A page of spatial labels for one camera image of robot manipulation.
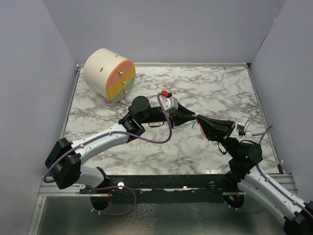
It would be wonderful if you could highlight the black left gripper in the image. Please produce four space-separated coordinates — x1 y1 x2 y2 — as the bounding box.
140 101 196 128

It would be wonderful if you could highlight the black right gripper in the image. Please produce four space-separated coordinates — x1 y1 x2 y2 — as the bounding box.
197 114 239 158

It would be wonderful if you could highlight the pink strap keyring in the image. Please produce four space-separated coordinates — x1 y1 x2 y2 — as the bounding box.
196 118 206 138

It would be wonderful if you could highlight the green key tag with key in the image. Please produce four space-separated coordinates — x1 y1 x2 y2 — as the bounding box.
191 121 198 129

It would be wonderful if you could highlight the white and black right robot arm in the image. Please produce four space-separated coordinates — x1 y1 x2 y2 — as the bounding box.
196 115 313 235

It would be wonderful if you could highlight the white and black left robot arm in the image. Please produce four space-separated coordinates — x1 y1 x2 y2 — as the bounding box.
43 92 196 193

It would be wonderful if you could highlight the cream cylinder with coloured face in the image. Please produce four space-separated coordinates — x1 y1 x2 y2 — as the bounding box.
83 48 136 102

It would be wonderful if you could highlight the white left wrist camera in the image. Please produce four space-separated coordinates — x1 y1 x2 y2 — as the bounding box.
157 91 179 114

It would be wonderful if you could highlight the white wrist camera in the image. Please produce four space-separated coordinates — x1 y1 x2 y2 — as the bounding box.
236 117 252 137
157 91 179 114

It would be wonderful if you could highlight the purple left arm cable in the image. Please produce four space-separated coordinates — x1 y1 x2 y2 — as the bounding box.
43 94 173 216

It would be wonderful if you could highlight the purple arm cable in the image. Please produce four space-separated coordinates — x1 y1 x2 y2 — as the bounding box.
43 94 173 216
234 125 313 213

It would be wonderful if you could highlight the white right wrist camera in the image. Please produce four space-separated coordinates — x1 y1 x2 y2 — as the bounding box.
236 117 252 137

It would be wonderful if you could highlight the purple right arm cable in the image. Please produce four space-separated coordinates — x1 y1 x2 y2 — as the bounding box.
234 125 313 213

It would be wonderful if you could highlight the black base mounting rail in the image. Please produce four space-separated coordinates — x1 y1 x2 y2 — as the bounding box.
80 172 245 208

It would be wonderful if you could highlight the aluminium table frame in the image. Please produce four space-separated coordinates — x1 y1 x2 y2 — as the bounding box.
29 64 283 235

